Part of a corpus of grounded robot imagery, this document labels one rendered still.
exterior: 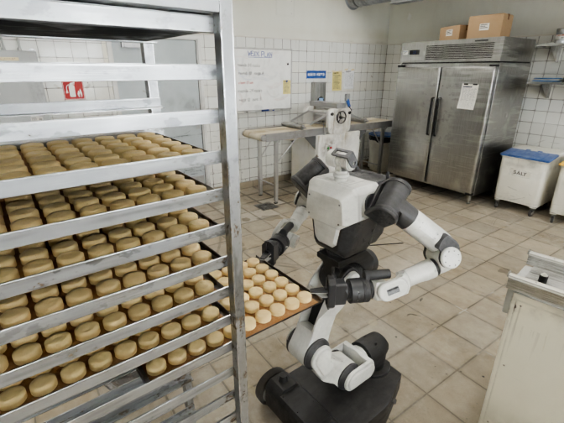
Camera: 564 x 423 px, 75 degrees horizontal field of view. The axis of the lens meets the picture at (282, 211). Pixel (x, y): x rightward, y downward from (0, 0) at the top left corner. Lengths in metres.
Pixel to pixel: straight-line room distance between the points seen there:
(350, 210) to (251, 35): 4.35
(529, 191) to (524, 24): 2.16
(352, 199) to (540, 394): 1.17
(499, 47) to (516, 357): 3.94
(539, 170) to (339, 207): 4.13
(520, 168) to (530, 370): 3.69
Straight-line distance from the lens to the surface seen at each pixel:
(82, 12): 0.76
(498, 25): 5.44
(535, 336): 1.87
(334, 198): 1.37
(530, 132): 6.00
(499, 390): 2.08
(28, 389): 1.03
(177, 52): 5.04
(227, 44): 0.82
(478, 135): 5.25
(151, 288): 0.89
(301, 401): 2.00
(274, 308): 1.22
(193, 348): 1.10
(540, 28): 6.03
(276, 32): 5.70
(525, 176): 5.36
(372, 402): 2.07
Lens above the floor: 1.69
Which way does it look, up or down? 21 degrees down
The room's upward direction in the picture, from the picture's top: straight up
